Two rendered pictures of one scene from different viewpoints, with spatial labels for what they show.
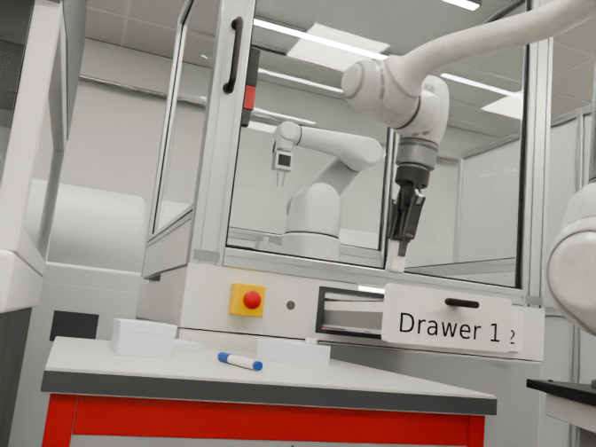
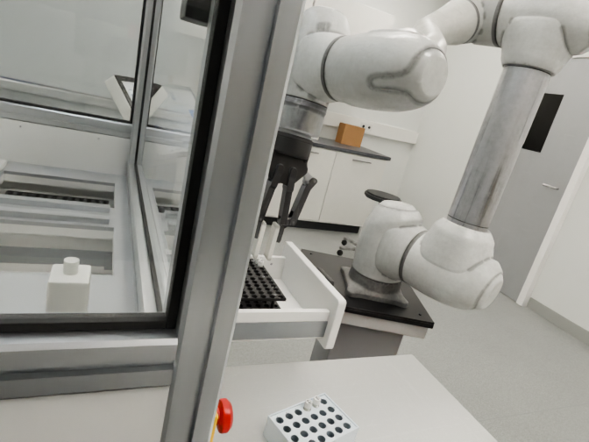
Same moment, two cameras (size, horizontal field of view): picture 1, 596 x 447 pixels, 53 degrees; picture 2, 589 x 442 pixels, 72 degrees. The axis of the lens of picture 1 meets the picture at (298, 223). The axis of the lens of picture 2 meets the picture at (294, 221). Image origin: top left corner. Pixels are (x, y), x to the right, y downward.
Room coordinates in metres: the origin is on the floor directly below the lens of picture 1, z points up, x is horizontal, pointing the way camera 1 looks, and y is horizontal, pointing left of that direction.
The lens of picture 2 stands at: (1.34, 0.50, 1.27)
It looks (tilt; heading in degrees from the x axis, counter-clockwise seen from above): 17 degrees down; 264
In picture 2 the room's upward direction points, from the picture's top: 14 degrees clockwise
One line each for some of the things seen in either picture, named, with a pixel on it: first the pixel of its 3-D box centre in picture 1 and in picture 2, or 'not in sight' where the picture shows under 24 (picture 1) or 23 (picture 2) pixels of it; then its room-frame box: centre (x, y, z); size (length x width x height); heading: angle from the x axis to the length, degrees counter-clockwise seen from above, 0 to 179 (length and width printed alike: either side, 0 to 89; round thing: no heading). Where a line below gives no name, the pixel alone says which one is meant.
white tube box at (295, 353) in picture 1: (293, 352); (311, 431); (1.18, -0.02, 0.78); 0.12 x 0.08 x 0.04; 36
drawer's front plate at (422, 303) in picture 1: (449, 318); (306, 288); (1.19, -0.32, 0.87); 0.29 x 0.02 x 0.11; 110
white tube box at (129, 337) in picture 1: (141, 337); not in sight; (1.00, 0.24, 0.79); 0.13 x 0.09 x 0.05; 21
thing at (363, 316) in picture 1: (395, 320); (212, 291); (1.38, -0.25, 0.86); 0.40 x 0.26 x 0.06; 20
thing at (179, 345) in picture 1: (171, 343); not in sight; (1.22, 0.23, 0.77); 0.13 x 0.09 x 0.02; 33
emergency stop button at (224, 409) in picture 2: (251, 300); (219, 416); (1.33, 0.09, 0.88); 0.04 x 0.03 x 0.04; 110
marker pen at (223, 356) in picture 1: (239, 361); not in sight; (0.95, 0.07, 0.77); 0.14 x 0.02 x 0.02; 30
